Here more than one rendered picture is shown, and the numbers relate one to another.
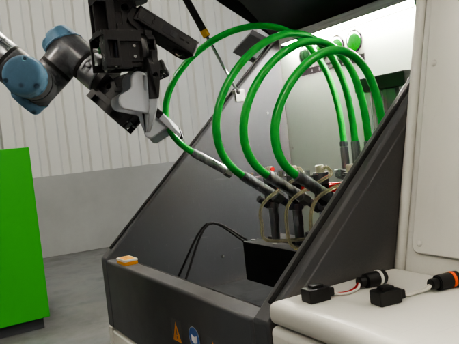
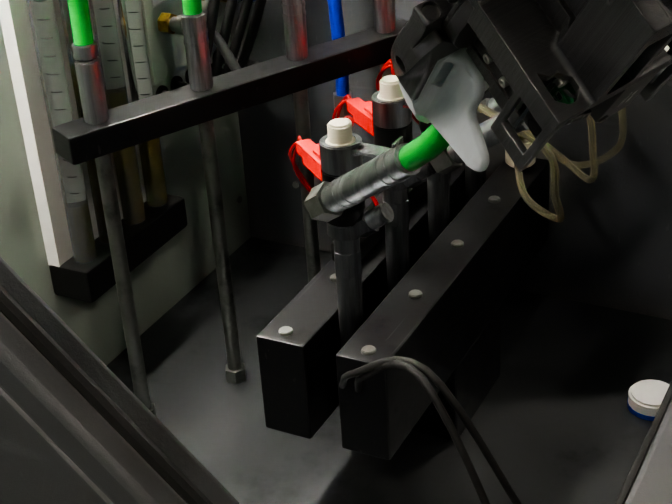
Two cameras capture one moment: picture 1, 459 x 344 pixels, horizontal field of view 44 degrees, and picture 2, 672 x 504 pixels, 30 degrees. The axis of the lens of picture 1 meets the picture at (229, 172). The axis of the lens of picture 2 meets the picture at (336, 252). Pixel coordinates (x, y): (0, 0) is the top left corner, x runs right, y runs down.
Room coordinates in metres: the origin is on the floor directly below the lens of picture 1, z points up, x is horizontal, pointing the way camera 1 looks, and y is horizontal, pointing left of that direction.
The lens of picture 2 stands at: (1.55, 0.56, 1.45)
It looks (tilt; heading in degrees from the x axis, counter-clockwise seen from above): 29 degrees down; 239
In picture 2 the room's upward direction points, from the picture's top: 4 degrees counter-clockwise
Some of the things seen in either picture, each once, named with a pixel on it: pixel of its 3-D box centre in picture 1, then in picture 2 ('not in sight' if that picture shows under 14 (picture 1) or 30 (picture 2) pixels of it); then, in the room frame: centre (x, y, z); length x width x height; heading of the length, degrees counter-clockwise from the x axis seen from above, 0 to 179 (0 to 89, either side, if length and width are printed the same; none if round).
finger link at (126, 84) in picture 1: (130, 104); not in sight; (0.90, 0.14, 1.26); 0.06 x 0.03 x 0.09; 120
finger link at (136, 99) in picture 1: (136, 102); not in sight; (0.87, 0.13, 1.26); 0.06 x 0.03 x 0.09; 120
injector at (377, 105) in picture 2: (294, 228); (409, 229); (1.07, -0.11, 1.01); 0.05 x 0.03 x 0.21; 120
